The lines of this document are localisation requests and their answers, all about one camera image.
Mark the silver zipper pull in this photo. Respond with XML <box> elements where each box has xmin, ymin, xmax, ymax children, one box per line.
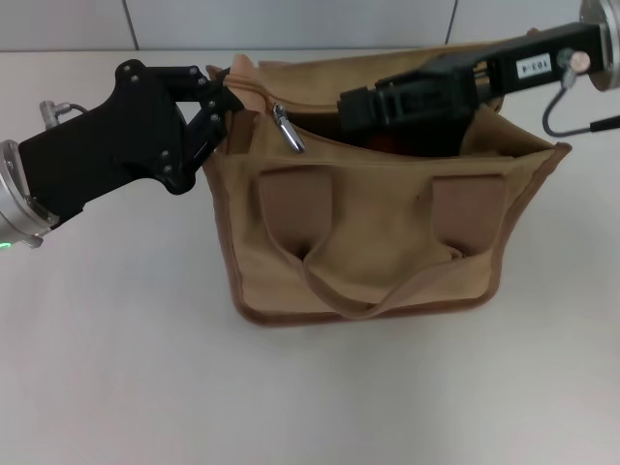
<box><xmin>271</xmin><ymin>102</ymin><xmax>307</xmax><ymax>155</ymax></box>

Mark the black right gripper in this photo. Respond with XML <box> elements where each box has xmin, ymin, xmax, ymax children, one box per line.
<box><xmin>337</xmin><ymin>21</ymin><xmax>605</xmax><ymax>157</ymax></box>

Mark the round right gripper connector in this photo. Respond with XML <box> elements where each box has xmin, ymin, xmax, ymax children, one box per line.
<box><xmin>556</xmin><ymin>49</ymin><xmax>591</xmax><ymax>75</ymax></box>

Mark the khaki canvas food bag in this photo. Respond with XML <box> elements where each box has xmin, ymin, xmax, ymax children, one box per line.
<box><xmin>201</xmin><ymin>52</ymin><xmax>573</xmax><ymax>321</ymax></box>

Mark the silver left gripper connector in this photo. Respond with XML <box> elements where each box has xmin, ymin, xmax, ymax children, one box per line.
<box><xmin>38</xmin><ymin>99</ymin><xmax>69</xmax><ymax>125</ymax></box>

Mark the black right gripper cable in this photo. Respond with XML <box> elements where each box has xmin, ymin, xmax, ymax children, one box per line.
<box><xmin>541</xmin><ymin>72</ymin><xmax>620</xmax><ymax>139</ymax></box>

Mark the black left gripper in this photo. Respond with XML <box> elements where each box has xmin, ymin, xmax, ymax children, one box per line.
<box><xmin>18</xmin><ymin>59</ymin><xmax>244</xmax><ymax>227</ymax></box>

